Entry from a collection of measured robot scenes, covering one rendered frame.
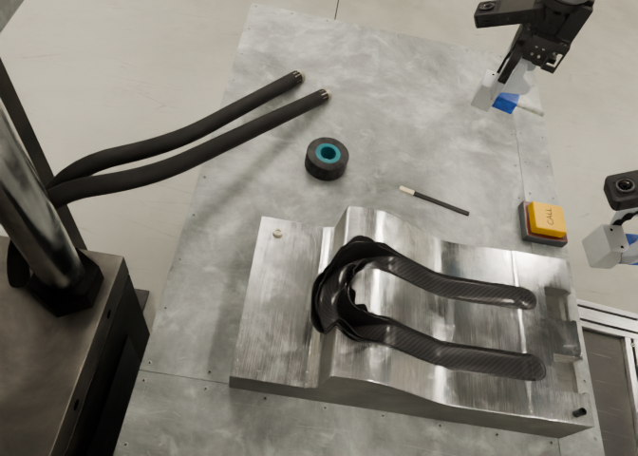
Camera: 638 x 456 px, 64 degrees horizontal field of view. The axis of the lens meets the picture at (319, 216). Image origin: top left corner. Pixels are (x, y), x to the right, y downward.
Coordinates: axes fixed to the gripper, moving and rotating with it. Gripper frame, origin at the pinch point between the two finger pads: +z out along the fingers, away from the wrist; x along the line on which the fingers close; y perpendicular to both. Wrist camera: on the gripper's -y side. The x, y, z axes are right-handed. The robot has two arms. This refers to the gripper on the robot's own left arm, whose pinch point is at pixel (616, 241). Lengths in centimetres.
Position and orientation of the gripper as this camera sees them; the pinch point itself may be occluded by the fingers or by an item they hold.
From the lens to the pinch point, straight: 92.8
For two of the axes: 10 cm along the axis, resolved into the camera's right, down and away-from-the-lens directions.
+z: -1.5, 5.4, 8.3
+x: 0.1, -8.4, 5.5
